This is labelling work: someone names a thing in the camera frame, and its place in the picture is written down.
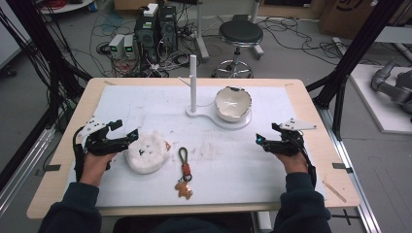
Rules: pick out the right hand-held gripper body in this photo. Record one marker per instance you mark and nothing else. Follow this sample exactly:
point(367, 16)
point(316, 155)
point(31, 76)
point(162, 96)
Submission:
point(290, 139)

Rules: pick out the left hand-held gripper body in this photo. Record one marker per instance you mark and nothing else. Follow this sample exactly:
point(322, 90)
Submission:
point(97, 139)

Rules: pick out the person's right hand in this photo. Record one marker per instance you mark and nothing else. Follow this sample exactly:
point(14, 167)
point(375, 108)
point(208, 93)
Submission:
point(294, 164)

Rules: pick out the person's left hand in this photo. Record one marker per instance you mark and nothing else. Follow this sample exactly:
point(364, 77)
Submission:
point(96, 168)

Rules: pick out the white fluffy plush pad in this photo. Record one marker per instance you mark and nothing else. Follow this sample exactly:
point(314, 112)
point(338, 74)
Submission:
point(147, 155)

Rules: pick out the wooden table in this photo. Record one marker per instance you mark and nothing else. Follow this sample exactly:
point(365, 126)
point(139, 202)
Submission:
point(327, 152)

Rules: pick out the white table mat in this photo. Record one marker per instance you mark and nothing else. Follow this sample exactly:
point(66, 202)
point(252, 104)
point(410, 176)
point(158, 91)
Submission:
point(226, 168)

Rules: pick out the white shell-shaped bowl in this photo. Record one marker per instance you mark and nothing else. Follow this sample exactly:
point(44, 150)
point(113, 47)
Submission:
point(232, 103)

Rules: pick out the dark tape strip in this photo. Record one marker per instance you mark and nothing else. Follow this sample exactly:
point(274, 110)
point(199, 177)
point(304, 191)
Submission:
point(51, 167)
point(342, 167)

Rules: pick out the thin wooden stick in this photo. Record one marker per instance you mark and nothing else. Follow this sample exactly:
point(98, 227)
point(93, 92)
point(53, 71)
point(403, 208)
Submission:
point(335, 191)

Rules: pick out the grey power supply box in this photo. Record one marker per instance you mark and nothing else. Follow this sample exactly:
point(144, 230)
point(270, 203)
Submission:
point(129, 47)
point(116, 45)

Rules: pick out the white stand with pole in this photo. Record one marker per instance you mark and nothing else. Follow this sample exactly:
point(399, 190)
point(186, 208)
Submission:
point(193, 81)

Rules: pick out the white floor board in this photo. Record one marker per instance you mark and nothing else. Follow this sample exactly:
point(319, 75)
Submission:
point(372, 106)

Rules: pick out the black computer tower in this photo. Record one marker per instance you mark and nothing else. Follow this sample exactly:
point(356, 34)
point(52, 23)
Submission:
point(167, 29)
point(145, 35)

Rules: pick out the black round stool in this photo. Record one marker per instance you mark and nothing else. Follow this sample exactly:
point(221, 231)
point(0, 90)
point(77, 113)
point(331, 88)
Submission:
point(240, 34)

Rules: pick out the person's dark clothed body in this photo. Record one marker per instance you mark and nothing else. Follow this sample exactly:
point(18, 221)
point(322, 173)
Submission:
point(181, 226)

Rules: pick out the cardboard box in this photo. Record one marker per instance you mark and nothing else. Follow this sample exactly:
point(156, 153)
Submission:
point(343, 19)

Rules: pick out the aluminium floor rail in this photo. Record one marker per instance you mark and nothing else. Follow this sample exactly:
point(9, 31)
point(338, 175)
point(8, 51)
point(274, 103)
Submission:
point(353, 181)
point(22, 168)

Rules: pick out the black metal frame post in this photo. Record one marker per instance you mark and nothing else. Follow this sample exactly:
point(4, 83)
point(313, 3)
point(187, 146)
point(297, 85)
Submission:
point(353, 55)

